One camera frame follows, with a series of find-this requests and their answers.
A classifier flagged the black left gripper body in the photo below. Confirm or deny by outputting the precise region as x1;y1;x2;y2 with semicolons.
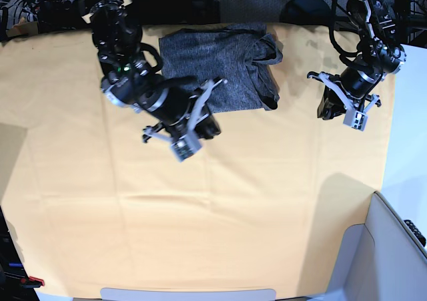
316;65;383;121

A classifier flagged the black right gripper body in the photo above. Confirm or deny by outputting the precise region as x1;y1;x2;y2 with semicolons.
146;87;221;144

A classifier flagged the grey long-sleeve T-shirt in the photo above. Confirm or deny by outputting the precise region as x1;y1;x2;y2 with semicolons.
159;23;283;113

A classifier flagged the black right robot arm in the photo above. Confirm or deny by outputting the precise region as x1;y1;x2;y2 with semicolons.
89;0;222;143

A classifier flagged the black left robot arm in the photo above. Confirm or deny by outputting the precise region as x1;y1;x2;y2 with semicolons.
307;0;406;130

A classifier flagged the black round chair base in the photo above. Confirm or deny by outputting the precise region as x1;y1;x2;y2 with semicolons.
280;0;332;26

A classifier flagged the yellow table cloth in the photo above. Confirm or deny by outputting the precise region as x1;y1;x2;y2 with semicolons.
1;25;395;298

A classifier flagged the red black clamp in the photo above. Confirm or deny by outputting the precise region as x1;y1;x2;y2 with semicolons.
19;276;45;288

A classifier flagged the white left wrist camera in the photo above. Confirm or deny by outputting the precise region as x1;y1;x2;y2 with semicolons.
306;71;382;132

